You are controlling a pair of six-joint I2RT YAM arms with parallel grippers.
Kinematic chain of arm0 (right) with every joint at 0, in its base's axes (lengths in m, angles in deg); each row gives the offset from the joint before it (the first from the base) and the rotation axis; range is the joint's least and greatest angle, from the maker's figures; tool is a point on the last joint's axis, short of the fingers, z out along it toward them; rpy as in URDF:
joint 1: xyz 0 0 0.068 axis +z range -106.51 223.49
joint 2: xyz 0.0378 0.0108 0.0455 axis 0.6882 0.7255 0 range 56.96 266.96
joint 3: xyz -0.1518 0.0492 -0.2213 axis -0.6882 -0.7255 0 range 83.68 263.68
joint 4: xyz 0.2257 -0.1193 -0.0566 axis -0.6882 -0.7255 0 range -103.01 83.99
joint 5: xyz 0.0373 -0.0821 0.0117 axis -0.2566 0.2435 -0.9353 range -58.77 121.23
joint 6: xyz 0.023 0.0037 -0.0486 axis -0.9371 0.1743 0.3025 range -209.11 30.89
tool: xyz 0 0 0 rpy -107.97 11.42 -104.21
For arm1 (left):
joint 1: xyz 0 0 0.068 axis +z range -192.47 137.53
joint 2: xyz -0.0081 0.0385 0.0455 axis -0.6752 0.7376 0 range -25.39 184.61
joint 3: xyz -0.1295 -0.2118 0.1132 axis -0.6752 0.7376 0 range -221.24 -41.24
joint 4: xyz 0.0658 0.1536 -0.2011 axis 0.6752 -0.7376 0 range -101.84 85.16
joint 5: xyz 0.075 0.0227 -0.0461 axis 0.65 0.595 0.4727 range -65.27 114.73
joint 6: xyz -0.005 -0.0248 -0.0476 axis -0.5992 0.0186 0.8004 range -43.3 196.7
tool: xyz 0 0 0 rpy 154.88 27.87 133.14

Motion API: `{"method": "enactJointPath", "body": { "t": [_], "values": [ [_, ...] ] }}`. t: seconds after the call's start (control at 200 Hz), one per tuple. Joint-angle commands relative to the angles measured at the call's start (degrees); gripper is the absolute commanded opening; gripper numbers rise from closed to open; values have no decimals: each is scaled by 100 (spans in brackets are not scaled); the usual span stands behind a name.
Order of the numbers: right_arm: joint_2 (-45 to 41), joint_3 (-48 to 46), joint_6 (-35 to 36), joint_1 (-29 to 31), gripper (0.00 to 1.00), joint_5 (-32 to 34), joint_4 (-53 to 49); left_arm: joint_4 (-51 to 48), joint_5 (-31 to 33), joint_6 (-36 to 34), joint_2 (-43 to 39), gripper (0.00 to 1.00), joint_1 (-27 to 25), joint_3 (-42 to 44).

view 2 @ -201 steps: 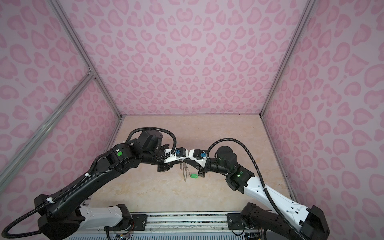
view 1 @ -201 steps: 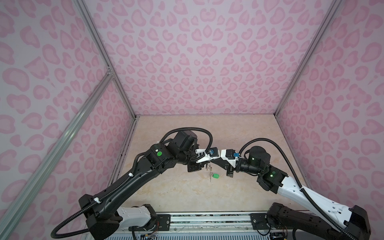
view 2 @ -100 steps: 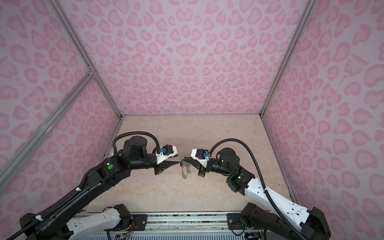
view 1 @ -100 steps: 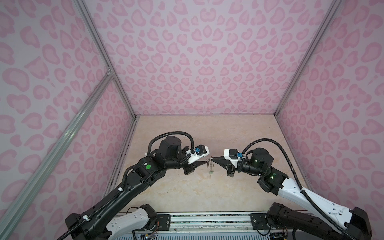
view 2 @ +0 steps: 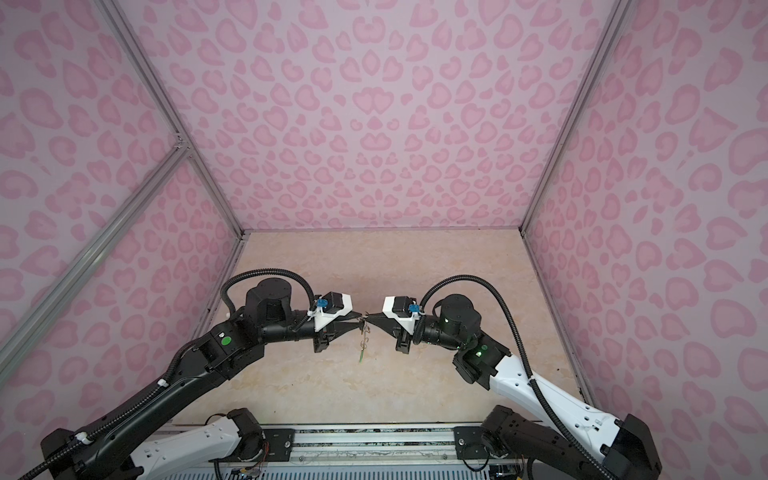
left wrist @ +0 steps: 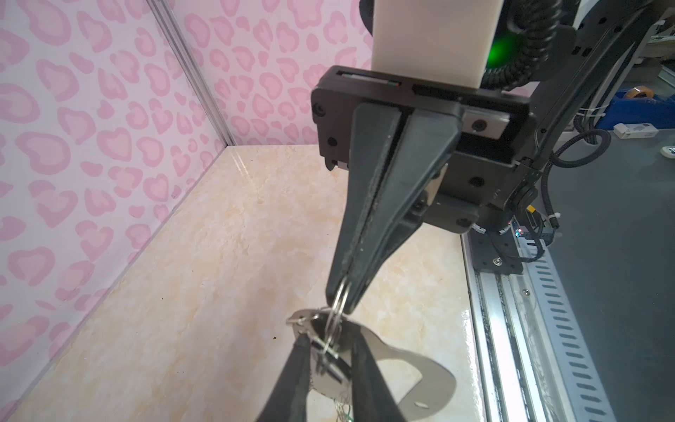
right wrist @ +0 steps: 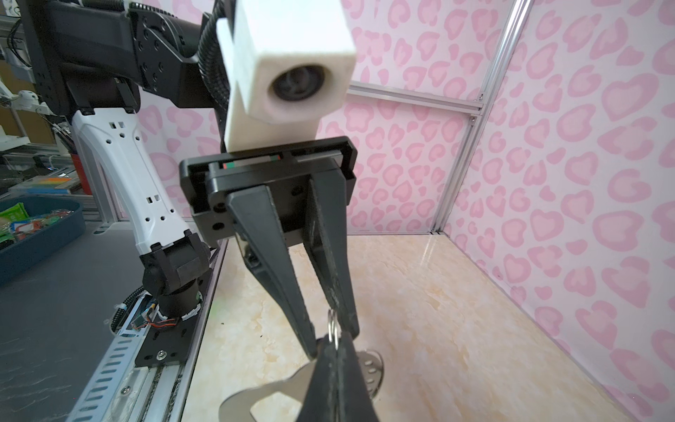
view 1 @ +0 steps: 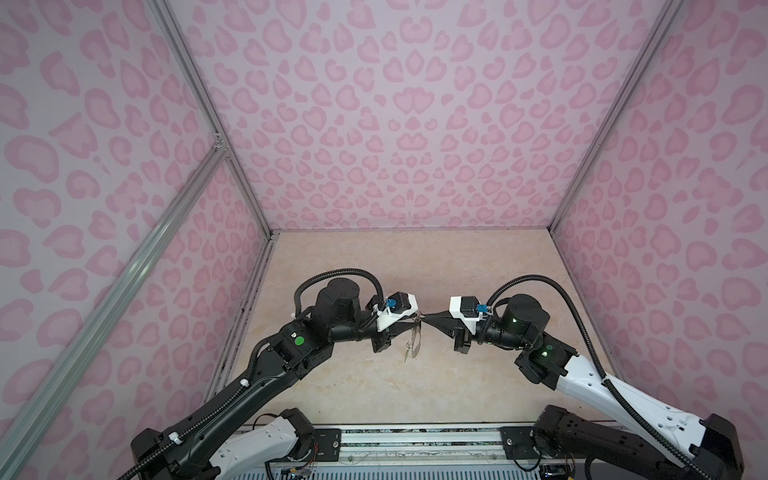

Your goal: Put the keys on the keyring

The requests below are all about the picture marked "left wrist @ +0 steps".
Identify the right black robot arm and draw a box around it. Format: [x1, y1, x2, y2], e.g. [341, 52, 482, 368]
[310, 1, 656, 313]

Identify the left corner aluminium post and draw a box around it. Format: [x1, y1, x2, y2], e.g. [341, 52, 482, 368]
[147, 0, 236, 147]

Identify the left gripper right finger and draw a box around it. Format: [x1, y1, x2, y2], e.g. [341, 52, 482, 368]
[349, 323, 405, 422]

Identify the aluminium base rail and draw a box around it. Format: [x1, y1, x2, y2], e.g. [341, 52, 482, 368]
[462, 230, 615, 421]

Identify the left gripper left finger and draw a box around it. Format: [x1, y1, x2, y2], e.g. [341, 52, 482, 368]
[257, 334, 311, 422]

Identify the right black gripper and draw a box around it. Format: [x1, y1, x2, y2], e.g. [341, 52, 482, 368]
[310, 66, 536, 314]

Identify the blue tape dispenser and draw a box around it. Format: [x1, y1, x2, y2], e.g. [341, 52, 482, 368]
[595, 90, 675, 130]

